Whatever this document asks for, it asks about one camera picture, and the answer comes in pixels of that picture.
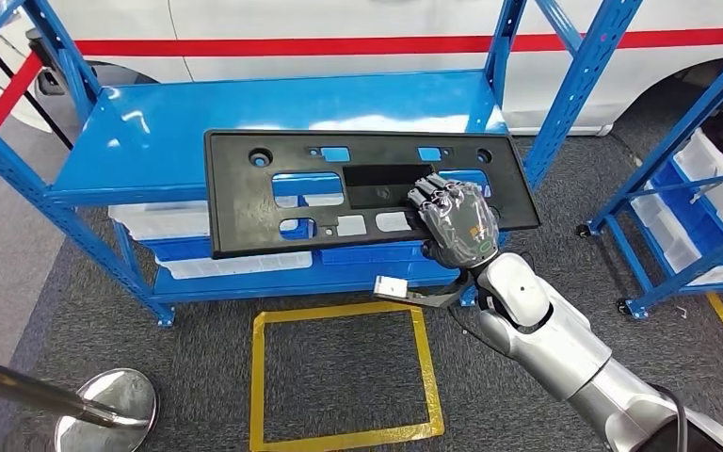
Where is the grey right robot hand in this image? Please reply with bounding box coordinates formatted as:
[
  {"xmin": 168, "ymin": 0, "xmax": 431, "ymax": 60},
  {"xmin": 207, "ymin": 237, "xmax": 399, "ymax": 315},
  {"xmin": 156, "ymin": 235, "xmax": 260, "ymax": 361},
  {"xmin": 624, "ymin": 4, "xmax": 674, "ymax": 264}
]
[{"xmin": 407, "ymin": 174, "xmax": 501, "ymax": 270}]

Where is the black plastic plate frame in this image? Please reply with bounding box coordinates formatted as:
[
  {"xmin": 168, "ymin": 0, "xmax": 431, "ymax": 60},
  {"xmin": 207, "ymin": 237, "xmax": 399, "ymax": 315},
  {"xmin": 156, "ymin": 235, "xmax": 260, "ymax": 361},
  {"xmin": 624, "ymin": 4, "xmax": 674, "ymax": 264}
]
[{"xmin": 203, "ymin": 129, "xmax": 541, "ymax": 260}]

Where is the blue metal shelf rack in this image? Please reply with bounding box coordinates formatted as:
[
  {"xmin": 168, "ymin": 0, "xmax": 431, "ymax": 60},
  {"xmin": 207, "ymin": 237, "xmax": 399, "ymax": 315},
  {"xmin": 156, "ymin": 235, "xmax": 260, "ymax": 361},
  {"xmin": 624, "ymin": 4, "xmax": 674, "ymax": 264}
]
[
  {"xmin": 576, "ymin": 37, "xmax": 723, "ymax": 320},
  {"xmin": 0, "ymin": 0, "xmax": 647, "ymax": 329}
]

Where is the red barrier belt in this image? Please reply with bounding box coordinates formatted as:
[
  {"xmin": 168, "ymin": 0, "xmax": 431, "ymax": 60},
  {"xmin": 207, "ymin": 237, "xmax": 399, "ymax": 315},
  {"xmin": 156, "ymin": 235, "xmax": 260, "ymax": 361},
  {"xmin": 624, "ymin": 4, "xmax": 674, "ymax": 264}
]
[
  {"xmin": 0, "ymin": 51, "xmax": 46, "ymax": 178},
  {"xmin": 74, "ymin": 26, "xmax": 723, "ymax": 58}
]

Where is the white car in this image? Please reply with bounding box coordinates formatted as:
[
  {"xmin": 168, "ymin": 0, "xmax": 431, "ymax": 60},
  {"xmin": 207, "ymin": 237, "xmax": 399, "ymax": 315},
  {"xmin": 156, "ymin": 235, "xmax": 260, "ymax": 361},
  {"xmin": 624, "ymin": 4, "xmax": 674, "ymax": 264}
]
[{"xmin": 0, "ymin": 0, "xmax": 723, "ymax": 137}]

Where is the thin black barrier pole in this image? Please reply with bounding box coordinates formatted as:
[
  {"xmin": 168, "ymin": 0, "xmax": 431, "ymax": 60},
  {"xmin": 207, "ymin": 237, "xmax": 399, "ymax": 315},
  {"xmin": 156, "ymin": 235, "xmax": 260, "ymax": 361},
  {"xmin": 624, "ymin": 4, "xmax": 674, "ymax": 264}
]
[{"xmin": 0, "ymin": 10, "xmax": 76, "ymax": 153}]

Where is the black camera bracket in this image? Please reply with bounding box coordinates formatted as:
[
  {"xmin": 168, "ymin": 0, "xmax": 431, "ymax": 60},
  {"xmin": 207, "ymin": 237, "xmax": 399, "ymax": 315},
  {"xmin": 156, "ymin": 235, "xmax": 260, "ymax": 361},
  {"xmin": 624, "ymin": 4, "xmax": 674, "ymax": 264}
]
[{"xmin": 393, "ymin": 273, "xmax": 482, "ymax": 311}]

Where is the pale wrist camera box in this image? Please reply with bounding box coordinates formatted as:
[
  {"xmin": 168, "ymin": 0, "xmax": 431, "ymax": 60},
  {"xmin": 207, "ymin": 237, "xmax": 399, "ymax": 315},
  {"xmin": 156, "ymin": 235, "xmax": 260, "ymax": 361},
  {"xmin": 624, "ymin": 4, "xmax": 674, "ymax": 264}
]
[{"xmin": 372, "ymin": 275, "xmax": 410, "ymax": 299}]

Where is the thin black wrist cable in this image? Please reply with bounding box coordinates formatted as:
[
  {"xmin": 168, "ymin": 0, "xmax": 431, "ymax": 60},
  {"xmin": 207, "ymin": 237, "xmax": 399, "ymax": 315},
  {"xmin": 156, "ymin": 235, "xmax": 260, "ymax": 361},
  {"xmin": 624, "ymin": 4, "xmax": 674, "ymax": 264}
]
[{"xmin": 445, "ymin": 305, "xmax": 514, "ymax": 362}]

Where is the chrome stanchion post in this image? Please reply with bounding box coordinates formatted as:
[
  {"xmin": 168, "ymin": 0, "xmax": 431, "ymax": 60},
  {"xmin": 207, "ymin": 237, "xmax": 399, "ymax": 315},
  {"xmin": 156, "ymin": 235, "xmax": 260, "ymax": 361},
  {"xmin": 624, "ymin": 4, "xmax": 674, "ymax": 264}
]
[{"xmin": 0, "ymin": 350, "xmax": 161, "ymax": 452}]

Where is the black belt post head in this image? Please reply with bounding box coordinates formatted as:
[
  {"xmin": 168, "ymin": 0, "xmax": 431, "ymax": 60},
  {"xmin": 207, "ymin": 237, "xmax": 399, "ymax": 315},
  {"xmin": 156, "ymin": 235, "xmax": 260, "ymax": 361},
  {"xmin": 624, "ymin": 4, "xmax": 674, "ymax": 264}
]
[{"xmin": 26, "ymin": 27, "xmax": 68, "ymax": 97}]

